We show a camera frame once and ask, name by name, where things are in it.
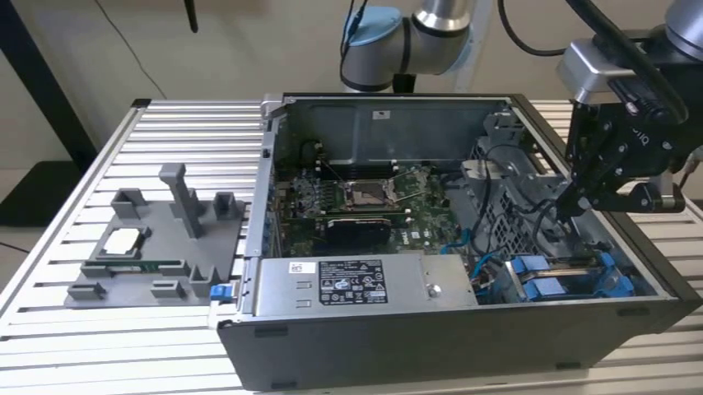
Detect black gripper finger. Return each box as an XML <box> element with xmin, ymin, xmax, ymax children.
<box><xmin>552</xmin><ymin>103</ymin><xmax>607</xmax><ymax>220</ymax></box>
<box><xmin>582</xmin><ymin>179</ymin><xmax>687</xmax><ymax>216</ymax></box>

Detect black power wire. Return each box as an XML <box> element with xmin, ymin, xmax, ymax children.
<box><xmin>472</xmin><ymin>197</ymin><xmax>572</xmax><ymax>258</ymax></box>

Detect blue data wire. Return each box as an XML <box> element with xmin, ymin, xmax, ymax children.
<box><xmin>443</xmin><ymin>240</ymin><xmax>499</xmax><ymax>285</ymax></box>

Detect empty blue disk carrier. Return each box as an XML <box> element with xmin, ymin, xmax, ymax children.
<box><xmin>524</xmin><ymin>277</ymin><xmax>638</xmax><ymax>300</ymax></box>

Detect black RAM slot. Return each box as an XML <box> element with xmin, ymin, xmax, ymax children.
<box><xmin>323</xmin><ymin>204</ymin><xmax>412</xmax><ymax>211</ymax></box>
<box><xmin>322</xmin><ymin>209</ymin><xmax>412</xmax><ymax>217</ymax></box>

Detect silver metal drive cage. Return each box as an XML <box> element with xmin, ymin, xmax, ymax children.
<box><xmin>458</xmin><ymin>109</ymin><xmax>575</xmax><ymax>264</ymax></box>

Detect green motherboard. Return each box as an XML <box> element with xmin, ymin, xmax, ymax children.
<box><xmin>274</xmin><ymin>164</ymin><xmax>474</xmax><ymax>258</ymax></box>

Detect CPU socket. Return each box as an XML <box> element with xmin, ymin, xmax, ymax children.
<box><xmin>343</xmin><ymin>179</ymin><xmax>395</xmax><ymax>207</ymax></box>

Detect black graphics card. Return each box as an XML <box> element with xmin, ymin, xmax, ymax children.
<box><xmin>327</xmin><ymin>216</ymin><xmax>395</xmax><ymax>252</ymax></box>

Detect dark grey PC case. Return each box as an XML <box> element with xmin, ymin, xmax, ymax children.
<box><xmin>216</xmin><ymin>92</ymin><xmax>703</xmax><ymax>392</ymax></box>

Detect silver power supply unit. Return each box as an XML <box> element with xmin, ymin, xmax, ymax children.
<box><xmin>255</xmin><ymin>253</ymin><xmax>479</xmax><ymax>318</ymax></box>

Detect black hanging rod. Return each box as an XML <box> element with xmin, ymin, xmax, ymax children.
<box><xmin>183</xmin><ymin>0</ymin><xmax>200</xmax><ymax>33</ymax></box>

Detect grey parts rack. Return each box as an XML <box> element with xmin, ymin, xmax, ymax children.
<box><xmin>64</xmin><ymin>162</ymin><xmax>248</xmax><ymax>309</ymax></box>

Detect green RAM stick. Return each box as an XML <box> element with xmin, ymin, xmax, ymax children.
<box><xmin>107</xmin><ymin>259</ymin><xmax>183</xmax><ymax>273</ymax></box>

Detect silver CPU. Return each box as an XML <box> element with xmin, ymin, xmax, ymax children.
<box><xmin>103</xmin><ymin>228</ymin><xmax>146</xmax><ymax>256</ymax></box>

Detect black stand with base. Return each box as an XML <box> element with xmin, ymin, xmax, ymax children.
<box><xmin>0</xmin><ymin>0</ymin><xmax>100</xmax><ymax>227</ymax></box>

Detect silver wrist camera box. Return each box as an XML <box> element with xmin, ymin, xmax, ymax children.
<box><xmin>556</xmin><ymin>39</ymin><xmax>638</xmax><ymax>106</ymax></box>

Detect thin wire locking lever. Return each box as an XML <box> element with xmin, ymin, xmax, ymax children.
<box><xmin>324</xmin><ymin>159</ymin><xmax>348</xmax><ymax>184</ymax></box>

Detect black cable beside arm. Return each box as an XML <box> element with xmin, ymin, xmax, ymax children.
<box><xmin>343</xmin><ymin>0</ymin><xmax>370</xmax><ymax>42</ymax></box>

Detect thin black wall cable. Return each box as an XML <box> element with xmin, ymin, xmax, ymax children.
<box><xmin>92</xmin><ymin>0</ymin><xmax>170</xmax><ymax>102</ymax></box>

